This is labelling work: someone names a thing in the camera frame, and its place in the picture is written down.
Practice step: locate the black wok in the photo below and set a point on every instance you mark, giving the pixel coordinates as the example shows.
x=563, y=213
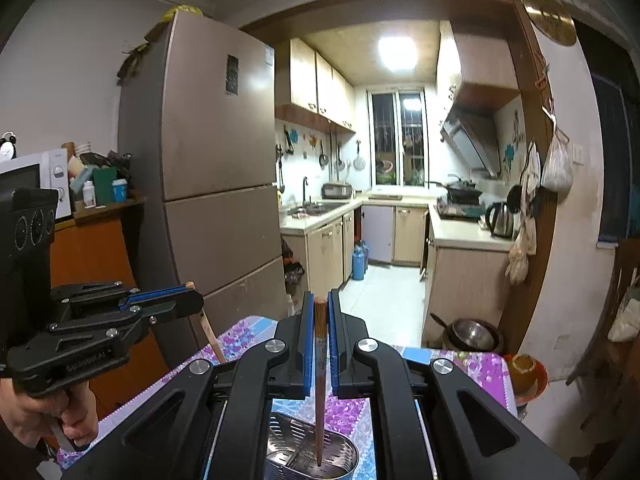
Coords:
x=462, y=191

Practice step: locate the white pill bottle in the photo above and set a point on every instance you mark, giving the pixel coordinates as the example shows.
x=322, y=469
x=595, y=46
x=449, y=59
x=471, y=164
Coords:
x=89, y=195

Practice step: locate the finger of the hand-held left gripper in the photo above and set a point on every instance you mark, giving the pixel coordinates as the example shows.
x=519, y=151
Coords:
x=160, y=294
x=180, y=305

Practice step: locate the orange bowl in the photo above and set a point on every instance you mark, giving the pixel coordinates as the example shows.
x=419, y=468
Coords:
x=525, y=375

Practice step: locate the hanging metal strainer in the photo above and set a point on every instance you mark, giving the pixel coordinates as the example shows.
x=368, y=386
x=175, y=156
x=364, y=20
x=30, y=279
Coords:
x=359, y=162

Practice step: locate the wooden chair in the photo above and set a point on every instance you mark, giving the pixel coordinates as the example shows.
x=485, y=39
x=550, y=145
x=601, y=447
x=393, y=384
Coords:
x=607, y=360

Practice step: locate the white hanging plastic bag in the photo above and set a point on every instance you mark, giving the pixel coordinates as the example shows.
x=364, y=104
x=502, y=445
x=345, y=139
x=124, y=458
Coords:
x=556, y=170

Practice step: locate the blue gas bottle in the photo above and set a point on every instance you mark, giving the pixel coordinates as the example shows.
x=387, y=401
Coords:
x=358, y=262

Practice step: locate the range hood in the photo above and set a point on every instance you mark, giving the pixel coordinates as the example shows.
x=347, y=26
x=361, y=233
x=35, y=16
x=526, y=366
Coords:
x=470, y=135

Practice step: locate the ceiling light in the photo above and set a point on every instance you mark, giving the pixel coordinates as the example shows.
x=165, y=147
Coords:
x=397, y=53

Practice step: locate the beige stove counter cabinet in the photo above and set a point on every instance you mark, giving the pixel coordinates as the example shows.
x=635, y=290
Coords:
x=465, y=280

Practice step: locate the gas stove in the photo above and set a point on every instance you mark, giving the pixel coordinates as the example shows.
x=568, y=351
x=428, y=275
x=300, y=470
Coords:
x=457, y=211

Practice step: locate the blue label bottle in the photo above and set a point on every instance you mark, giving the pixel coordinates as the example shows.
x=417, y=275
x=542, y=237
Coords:
x=120, y=191

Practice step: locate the orange wooden cabinet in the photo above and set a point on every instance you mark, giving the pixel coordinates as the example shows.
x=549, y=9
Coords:
x=95, y=255

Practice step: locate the floral striped tablecloth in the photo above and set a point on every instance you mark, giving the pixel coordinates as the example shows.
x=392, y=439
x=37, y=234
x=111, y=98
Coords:
x=345, y=412

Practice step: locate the beige wall cabinets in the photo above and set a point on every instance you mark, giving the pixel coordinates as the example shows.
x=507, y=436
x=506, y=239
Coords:
x=315, y=85

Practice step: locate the person's left hand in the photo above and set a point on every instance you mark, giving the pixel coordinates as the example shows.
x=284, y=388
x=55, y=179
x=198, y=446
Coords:
x=20, y=415

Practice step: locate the steel electric kettle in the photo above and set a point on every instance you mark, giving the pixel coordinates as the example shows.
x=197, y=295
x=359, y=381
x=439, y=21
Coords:
x=501, y=220

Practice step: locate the penguin figure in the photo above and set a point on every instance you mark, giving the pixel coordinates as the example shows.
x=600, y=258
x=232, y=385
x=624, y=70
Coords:
x=7, y=147

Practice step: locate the kitchen window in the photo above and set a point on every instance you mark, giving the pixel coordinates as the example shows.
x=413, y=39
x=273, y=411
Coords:
x=397, y=135

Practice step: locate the stack of paper cups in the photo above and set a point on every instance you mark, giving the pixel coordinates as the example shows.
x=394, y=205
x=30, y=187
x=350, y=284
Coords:
x=82, y=148

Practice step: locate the beige wall cabinet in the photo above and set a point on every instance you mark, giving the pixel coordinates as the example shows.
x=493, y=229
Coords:
x=480, y=70

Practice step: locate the wall light switch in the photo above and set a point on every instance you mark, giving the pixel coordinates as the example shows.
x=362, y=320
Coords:
x=578, y=154

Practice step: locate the blue chopstick holder box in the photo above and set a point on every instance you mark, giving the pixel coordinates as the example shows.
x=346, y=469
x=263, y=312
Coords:
x=340, y=452

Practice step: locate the brown refrigerator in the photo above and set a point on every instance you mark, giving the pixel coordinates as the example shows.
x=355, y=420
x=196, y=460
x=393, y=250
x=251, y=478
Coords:
x=210, y=135

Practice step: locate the green box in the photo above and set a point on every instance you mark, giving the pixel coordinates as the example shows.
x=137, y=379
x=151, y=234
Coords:
x=105, y=185

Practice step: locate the stacked metal pots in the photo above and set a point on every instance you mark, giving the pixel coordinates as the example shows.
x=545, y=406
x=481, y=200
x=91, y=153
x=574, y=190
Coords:
x=470, y=335

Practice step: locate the beige kitchen counter cabinets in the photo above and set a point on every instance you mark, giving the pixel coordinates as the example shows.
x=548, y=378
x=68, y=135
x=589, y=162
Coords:
x=320, y=250

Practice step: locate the wooden chopstick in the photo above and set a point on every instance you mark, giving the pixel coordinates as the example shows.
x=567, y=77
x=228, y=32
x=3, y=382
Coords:
x=320, y=385
x=215, y=342

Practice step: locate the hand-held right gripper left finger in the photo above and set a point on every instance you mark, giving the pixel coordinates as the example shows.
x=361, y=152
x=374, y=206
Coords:
x=308, y=345

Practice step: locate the dark door curtain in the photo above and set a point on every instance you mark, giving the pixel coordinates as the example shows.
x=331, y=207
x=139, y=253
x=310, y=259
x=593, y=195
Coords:
x=612, y=160

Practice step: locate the hanging cloth bags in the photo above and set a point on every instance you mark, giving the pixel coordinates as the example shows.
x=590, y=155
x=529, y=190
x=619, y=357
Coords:
x=522, y=240

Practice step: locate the round gold wall plaque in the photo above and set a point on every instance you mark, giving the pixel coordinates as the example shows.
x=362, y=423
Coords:
x=550, y=17

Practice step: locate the white microwave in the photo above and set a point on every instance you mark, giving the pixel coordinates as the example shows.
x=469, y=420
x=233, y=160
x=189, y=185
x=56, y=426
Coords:
x=47, y=175

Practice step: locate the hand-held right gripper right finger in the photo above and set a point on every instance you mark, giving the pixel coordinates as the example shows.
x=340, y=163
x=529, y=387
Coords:
x=334, y=345

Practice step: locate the kitchen faucet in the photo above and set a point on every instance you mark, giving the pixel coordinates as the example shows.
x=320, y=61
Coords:
x=305, y=190

